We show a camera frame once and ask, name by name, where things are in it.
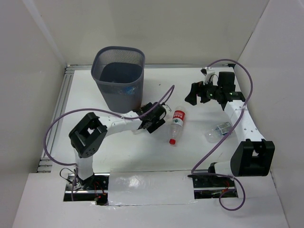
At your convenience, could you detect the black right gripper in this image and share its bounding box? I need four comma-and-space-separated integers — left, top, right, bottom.
185, 77, 222, 105

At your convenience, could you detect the blue cap plastic bottle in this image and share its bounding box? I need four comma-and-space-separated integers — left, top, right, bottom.
120, 86, 141, 95

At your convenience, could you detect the crushed blue label bottle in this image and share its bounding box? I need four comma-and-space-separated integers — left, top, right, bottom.
132, 129, 144, 135

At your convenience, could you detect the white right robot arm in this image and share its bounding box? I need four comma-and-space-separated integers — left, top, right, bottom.
185, 68, 275, 186

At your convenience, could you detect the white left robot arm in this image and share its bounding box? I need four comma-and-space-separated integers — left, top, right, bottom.
69, 103, 167, 190

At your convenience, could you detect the grey mesh waste bin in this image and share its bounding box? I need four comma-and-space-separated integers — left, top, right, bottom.
91, 46, 145, 113

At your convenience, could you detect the red label water bottle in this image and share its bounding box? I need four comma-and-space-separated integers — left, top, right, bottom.
169, 106, 186, 145

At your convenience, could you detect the squashed clear blue-label bottle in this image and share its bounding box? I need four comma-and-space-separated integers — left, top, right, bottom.
205, 122, 232, 143

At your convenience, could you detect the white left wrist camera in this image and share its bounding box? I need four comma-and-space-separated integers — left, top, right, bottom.
162, 103, 172, 114

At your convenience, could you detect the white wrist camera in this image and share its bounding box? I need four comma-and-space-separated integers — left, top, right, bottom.
162, 103, 172, 114
201, 67, 216, 85

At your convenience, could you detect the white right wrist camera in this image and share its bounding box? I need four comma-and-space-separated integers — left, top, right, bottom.
201, 67, 216, 85

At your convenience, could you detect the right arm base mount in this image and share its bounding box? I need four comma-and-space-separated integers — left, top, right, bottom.
187, 174, 238, 200

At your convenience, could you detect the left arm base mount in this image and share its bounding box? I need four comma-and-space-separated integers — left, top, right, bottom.
63, 173, 110, 206

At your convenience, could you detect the aluminium frame rail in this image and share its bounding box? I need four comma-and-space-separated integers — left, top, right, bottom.
47, 65, 229, 173

